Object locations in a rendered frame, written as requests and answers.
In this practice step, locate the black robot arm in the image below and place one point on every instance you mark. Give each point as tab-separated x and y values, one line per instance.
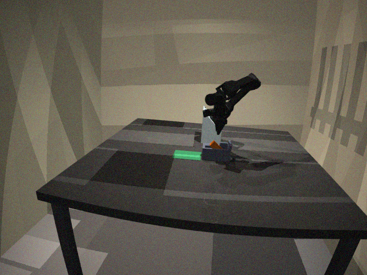
230	89

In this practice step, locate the orange block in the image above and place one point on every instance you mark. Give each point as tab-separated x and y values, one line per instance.
214	145

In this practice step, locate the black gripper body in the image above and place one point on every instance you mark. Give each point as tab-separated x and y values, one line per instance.
220	114

